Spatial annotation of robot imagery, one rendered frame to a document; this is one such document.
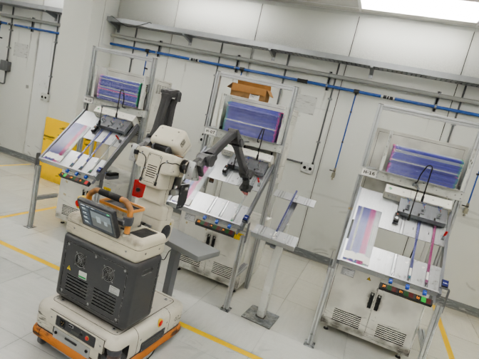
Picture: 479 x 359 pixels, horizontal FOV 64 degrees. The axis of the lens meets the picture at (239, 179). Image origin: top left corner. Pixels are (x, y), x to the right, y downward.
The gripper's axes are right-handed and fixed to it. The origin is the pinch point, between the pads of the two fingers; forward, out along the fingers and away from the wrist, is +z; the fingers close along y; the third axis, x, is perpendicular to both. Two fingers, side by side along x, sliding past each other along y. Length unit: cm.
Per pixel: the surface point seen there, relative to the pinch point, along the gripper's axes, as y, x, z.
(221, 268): 7, 41, 63
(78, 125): 194, -16, 0
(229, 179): 20.8, -9.9, 0.8
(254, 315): -37, 68, 62
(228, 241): 7.2, 24.0, 42.4
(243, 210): -4.5, 15.6, 1.5
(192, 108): 157, -168, 71
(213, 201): 22.7, 16.3, 2.1
